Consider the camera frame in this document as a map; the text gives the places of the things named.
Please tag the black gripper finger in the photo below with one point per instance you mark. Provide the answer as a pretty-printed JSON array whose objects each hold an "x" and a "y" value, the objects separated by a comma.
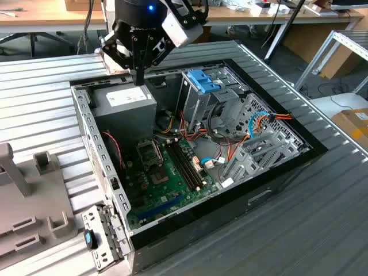
[
  {"x": 164, "y": 55},
  {"x": 107, "y": 43}
]

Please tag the metal disk bay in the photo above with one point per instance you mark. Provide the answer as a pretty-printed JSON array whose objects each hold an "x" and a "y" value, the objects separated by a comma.
[{"x": 250, "y": 149}]

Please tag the blue plastic drive latch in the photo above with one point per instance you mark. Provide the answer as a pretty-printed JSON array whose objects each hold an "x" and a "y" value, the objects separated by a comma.
[{"x": 201, "y": 80}]

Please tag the small brown cardboard box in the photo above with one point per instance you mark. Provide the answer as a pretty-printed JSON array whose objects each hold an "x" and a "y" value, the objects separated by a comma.
[{"x": 83, "y": 5}]

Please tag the brown cabinet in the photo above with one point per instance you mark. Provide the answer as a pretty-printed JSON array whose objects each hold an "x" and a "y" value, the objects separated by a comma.
[{"x": 205, "y": 36}]

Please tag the metal drive cage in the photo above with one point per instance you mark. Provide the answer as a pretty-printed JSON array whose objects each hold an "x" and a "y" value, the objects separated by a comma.
[{"x": 195, "y": 106}]

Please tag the light wooden desk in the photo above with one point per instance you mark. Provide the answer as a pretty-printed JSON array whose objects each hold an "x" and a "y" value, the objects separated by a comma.
[
  {"x": 244, "y": 15},
  {"x": 43, "y": 15}
]

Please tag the dark desk leg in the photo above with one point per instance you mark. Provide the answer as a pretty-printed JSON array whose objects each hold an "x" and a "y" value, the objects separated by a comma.
[{"x": 33, "y": 43}]

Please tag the grey power supply unit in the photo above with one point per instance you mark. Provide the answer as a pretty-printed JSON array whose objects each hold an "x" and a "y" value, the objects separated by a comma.
[{"x": 123, "y": 120}]

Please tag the thin metal locking lever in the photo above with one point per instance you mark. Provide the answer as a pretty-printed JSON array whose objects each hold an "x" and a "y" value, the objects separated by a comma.
[{"x": 160, "y": 153}]

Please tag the black case fan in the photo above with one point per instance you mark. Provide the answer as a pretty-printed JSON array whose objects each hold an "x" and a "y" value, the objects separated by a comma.
[{"x": 110, "y": 155}]

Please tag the black RAM slot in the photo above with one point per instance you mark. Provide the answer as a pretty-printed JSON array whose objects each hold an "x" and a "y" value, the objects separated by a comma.
[
  {"x": 187, "y": 166},
  {"x": 182, "y": 166},
  {"x": 190, "y": 164},
  {"x": 178, "y": 166}
]

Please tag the white plug connector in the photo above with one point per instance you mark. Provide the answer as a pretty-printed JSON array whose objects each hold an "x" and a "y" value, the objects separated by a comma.
[{"x": 209, "y": 164}]

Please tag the black tripod pole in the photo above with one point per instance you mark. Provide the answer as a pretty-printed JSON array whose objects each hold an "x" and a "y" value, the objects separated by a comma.
[{"x": 284, "y": 28}]

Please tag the large brown cardboard box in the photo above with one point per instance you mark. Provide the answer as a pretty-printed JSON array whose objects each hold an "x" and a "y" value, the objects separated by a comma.
[{"x": 304, "y": 40}]

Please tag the white paper tag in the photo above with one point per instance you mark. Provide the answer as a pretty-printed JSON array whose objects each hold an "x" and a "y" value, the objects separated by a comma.
[{"x": 227, "y": 182}]

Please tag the green motherboard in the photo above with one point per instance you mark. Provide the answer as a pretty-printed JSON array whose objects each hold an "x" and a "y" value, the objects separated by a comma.
[{"x": 169, "y": 198}]

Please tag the blue expansion slot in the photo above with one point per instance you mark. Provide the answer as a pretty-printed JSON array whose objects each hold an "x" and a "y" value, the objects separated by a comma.
[{"x": 161, "y": 207}]

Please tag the grey parts rack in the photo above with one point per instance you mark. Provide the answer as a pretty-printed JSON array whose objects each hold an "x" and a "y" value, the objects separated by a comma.
[{"x": 43, "y": 195}]

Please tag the white side table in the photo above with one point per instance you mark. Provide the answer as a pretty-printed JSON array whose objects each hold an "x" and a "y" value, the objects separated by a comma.
[{"x": 325, "y": 107}]

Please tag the open black PC case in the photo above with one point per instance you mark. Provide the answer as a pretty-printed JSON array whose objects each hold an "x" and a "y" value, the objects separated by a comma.
[{"x": 230, "y": 218}]

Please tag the black monitor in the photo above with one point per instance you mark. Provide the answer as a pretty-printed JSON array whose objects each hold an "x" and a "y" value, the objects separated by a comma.
[{"x": 348, "y": 4}]

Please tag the cardboard box yellow label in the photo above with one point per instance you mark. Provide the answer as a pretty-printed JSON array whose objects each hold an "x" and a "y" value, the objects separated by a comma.
[{"x": 349, "y": 123}]

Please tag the black blue latch clip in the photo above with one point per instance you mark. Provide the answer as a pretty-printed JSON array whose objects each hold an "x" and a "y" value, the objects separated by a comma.
[{"x": 90, "y": 240}]

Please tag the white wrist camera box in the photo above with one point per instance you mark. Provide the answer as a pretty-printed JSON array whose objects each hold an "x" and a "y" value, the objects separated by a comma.
[{"x": 184, "y": 31}]

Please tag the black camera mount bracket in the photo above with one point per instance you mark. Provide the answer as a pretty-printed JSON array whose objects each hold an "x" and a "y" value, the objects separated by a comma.
[{"x": 187, "y": 10}]

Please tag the metal card retainer bracket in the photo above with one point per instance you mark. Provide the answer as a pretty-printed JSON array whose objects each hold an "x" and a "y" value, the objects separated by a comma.
[{"x": 95, "y": 218}]

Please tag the aluminium profile frame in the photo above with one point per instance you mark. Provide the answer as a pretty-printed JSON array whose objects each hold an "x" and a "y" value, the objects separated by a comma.
[{"x": 352, "y": 43}]

